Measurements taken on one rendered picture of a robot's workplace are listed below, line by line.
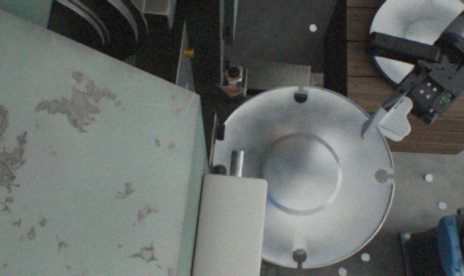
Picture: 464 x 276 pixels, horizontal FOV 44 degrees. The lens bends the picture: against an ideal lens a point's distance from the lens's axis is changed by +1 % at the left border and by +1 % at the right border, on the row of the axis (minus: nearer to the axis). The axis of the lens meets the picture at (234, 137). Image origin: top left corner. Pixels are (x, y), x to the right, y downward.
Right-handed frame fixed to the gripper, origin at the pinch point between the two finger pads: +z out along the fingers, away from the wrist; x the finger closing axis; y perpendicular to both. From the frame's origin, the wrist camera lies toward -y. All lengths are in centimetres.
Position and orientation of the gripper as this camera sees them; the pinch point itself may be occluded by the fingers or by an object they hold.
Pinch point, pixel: (364, 129)
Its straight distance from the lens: 94.5
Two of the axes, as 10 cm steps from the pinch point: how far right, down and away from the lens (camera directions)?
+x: 0.4, 2.2, 9.8
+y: 7.2, 6.7, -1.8
